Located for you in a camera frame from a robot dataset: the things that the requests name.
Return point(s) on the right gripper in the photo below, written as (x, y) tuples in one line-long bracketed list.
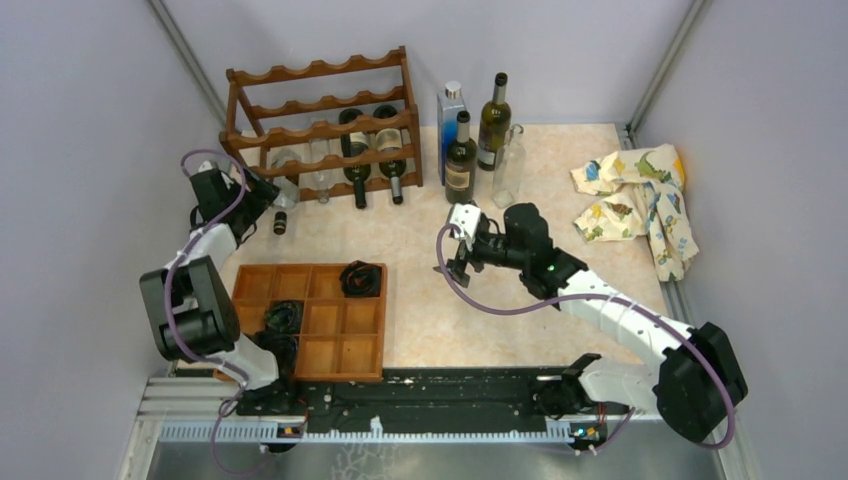
[(457, 265)]

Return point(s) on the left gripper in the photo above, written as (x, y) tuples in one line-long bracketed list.
[(260, 195)]

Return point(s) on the clear liquor bottle black cap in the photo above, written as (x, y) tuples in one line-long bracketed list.
[(289, 191)]

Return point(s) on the dark bottle brown label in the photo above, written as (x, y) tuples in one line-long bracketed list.
[(460, 166)]

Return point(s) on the green wine bottle white label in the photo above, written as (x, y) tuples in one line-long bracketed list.
[(353, 145)]

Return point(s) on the green wine bottle dark label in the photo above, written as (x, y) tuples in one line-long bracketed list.
[(389, 140)]

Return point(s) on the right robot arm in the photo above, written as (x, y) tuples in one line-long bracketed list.
[(688, 375)]

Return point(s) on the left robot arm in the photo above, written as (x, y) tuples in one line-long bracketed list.
[(190, 312)]

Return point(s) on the clear tall glass bottle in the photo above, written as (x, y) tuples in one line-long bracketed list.
[(510, 160)]

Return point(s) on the wooden wine rack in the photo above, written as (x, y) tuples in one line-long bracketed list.
[(253, 133)]

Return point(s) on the tall green wine bottle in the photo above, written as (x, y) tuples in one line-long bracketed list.
[(495, 122)]

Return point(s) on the blue square glass bottle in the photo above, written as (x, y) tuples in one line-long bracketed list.
[(450, 102)]

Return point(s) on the wooden compartment tray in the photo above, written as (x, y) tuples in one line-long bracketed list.
[(343, 326)]

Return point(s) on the dinosaur print cloth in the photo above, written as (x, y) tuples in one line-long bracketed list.
[(639, 193)]

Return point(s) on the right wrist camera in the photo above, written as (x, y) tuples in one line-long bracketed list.
[(463, 221)]

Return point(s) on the black cable coil tray middle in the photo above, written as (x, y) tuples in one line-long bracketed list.
[(284, 316)]

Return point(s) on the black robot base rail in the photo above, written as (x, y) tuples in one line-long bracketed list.
[(432, 400)]

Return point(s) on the black cable coil tray corner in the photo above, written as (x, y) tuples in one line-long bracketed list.
[(283, 346)]

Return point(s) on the aluminium corner frame post left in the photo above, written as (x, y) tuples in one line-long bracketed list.
[(188, 59)]

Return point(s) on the aluminium corner frame post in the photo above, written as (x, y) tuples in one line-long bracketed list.
[(693, 16), (188, 59)]

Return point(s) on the aluminium corner frame post right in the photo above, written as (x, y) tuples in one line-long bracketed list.
[(693, 16)]

